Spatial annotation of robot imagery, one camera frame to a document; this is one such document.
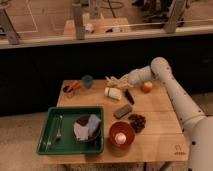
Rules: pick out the silver fork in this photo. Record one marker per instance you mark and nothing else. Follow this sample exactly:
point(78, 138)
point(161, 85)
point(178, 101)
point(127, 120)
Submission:
point(59, 134)

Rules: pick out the dark grapes bunch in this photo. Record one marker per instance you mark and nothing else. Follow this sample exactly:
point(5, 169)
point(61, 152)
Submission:
point(137, 122)

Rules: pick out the grey sponge block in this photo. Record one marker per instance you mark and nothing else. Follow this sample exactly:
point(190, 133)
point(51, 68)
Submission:
point(119, 113)

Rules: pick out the blue grey cloth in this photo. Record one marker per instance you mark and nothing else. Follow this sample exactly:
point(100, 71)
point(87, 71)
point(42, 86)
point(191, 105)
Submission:
point(87, 127)

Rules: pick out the red bowl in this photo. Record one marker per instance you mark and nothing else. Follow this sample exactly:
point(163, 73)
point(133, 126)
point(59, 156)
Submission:
point(121, 127)

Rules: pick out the green utensil in tray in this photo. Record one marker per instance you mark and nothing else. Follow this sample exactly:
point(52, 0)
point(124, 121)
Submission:
point(50, 131)

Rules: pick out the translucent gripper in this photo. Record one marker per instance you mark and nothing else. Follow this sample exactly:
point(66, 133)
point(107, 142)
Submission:
point(124, 81)

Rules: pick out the dark bowl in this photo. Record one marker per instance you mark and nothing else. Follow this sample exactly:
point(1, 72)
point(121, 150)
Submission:
point(87, 128)

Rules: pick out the yellow banana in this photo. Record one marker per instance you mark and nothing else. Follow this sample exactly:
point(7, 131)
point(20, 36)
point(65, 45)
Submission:
point(115, 83)

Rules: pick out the green plastic tray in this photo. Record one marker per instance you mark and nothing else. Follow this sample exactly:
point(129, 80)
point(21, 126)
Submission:
point(68, 143)

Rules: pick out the wooden table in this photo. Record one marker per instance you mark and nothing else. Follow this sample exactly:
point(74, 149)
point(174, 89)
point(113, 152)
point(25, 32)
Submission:
point(161, 140)

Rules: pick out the white egg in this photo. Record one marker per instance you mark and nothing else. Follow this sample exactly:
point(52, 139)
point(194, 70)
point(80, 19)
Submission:
point(120, 138)

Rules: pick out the blue cup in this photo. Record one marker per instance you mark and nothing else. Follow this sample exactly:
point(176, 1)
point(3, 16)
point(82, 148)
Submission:
point(87, 81)

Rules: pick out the black knife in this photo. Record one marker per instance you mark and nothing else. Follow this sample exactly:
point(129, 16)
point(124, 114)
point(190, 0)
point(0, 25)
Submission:
point(129, 97)

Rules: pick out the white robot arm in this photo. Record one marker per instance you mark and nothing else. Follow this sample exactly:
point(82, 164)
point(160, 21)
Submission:
point(196, 124)

